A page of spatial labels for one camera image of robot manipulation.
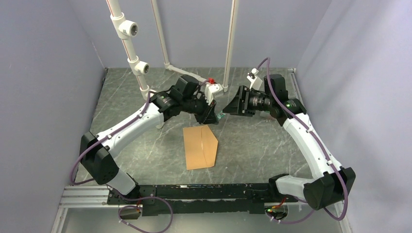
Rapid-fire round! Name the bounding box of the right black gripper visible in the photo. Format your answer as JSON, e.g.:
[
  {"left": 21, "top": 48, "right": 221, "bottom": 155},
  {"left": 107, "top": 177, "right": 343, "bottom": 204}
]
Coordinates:
[{"left": 223, "top": 85, "right": 273, "bottom": 117}]

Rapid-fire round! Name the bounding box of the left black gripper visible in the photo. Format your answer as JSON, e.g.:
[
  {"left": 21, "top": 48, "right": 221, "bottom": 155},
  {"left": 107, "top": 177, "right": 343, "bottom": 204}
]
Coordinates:
[{"left": 182, "top": 92, "right": 219, "bottom": 125}]

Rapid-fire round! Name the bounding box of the green white glue stick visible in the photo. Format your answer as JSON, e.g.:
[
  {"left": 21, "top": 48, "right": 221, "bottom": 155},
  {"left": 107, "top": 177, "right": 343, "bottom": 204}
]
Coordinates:
[{"left": 216, "top": 111, "right": 225, "bottom": 120}]

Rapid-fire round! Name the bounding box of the brown paper envelope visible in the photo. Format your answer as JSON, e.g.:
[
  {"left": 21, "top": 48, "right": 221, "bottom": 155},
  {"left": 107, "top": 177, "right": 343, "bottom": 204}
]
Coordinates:
[{"left": 183, "top": 125, "right": 218, "bottom": 170}]

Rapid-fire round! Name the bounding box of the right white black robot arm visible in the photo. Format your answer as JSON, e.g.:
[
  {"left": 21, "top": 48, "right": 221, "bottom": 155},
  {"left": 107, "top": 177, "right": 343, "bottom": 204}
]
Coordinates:
[{"left": 223, "top": 74, "right": 356, "bottom": 210}]

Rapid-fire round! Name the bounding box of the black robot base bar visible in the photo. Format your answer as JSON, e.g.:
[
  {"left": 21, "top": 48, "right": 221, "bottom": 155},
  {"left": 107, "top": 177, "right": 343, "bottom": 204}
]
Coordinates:
[{"left": 107, "top": 175, "right": 298, "bottom": 216}]

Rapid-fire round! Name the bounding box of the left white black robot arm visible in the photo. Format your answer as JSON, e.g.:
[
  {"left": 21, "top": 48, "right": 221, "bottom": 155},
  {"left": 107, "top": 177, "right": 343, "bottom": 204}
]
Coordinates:
[{"left": 77, "top": 75, "right": 223, "bottom": 204}]

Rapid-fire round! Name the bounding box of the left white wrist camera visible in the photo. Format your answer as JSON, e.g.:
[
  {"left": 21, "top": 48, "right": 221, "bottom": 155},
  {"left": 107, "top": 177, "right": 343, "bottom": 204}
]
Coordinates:
[{"left": 204, "top": 78, "right": 224, "bottom": 105}]

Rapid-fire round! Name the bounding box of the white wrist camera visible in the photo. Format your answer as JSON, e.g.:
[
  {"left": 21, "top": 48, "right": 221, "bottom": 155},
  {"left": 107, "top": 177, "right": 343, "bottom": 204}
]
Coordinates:
[
  {"left": 247, "top": 68, "right": 263, "bottom": 90},
  {"left": 204, "top": 78, "right": 224, "bottom": 105}
]

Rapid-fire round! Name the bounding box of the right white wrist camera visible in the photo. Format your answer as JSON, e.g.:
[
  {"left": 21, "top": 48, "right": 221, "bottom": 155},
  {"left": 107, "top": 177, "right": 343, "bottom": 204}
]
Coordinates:
[{"left": 247, "top": 68, "right": 263, "bottom": 90}]

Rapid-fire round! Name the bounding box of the white PVC pipe frame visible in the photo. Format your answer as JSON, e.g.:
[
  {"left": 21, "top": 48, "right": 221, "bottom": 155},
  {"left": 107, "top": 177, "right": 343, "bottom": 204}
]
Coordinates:
[{"left": 105, "top": 0, "right": 240, "bottom": 130}]

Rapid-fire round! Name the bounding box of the aluminium rail frame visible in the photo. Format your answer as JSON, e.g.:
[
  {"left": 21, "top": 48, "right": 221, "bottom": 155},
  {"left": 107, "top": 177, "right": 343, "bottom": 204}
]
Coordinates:
[{"left": 61, "top": 67, "right": 355, "bottom": 233}]

